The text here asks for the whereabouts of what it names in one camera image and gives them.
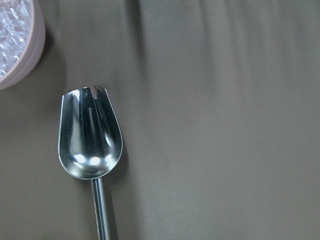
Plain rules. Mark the metal scoop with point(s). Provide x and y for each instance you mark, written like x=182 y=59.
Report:
x=90 y=144

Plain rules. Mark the pink bowl with ice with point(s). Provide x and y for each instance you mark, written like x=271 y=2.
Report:
x=22 y=39

